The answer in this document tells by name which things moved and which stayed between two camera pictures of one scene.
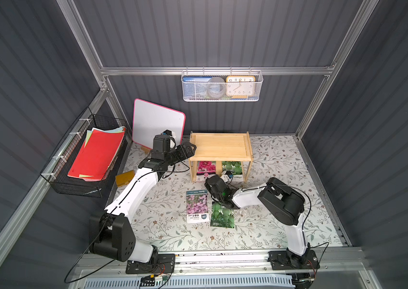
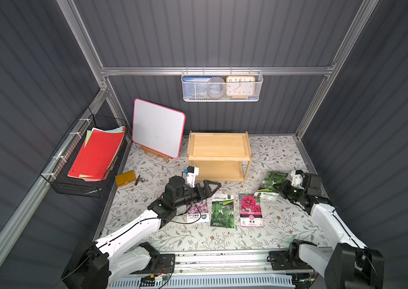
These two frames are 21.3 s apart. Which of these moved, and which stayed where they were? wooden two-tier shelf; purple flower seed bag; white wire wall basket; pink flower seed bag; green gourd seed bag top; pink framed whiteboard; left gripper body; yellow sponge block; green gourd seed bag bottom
Moved: left gripper body; pink flower seed bag; green gourd seed bag bottom
Stayed: purple flower seed bag; green gourd seed bag top; wooden two-tier shelf; pink framed whiteboard; yellow sponge block; white wire wall basket
